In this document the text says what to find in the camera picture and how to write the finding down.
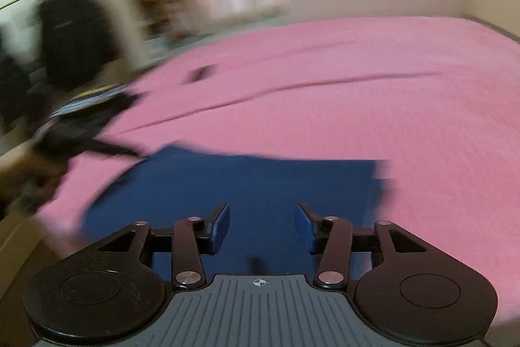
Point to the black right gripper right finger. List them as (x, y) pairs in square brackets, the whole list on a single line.
[(402, 287)]

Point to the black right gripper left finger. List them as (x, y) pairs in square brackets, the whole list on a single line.
[(118, 286)]

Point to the navy blue garment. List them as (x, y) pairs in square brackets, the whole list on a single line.
[(262, 195)]

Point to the pink bed blanket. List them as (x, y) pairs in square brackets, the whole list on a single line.
[(435, 102)]

